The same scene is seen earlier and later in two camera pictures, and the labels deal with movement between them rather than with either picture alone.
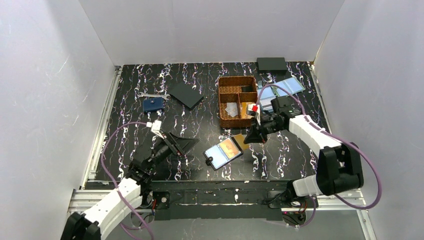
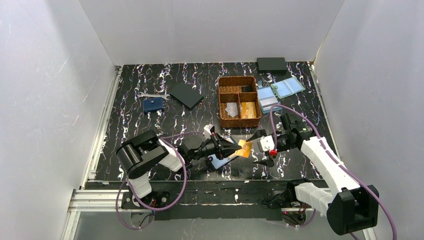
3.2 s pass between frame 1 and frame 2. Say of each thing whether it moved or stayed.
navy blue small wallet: stayed
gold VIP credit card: moved
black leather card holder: stayed
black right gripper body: moved
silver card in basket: stayed
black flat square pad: stayed
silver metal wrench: stayed
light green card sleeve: stayed
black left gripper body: moved
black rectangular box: stayed
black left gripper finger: moved
